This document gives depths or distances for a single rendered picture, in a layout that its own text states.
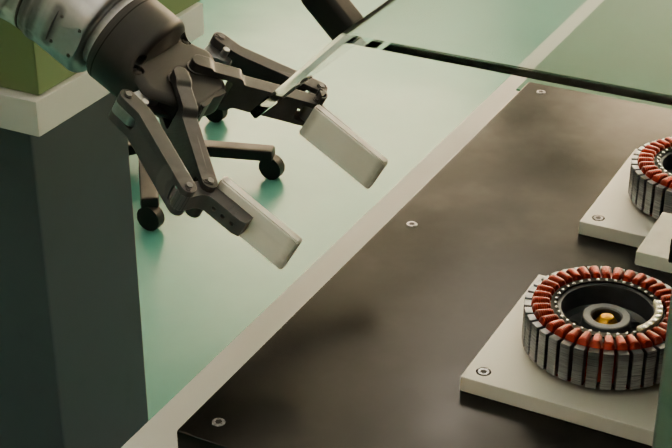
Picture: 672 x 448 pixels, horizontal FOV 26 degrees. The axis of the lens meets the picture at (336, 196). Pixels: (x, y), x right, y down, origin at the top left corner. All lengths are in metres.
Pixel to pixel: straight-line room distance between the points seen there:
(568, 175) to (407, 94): 2.07
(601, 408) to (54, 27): 0.47
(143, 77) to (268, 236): 0.15
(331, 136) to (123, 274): 0.75
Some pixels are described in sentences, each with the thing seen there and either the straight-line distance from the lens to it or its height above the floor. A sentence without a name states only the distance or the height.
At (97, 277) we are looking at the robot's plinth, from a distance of 1.78.
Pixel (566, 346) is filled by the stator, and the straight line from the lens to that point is 0.96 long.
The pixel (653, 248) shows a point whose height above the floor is 0.88.
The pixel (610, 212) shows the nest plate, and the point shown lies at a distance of 1.19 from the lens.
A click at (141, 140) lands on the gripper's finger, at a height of 0.90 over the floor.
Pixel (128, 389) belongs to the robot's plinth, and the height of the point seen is 0.25.
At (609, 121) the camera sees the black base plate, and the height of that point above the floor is 0.77.
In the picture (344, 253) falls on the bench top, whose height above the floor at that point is 0.75.
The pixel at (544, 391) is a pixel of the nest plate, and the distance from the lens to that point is 0.97.
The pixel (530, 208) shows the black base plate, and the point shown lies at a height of 0.77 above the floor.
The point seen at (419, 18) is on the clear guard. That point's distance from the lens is 0.78.
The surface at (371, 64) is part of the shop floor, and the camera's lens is 3.49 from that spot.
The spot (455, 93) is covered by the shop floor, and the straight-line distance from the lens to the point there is 3.34.
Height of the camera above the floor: 1.34
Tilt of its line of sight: 28 degrees down
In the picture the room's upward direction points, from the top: straight up
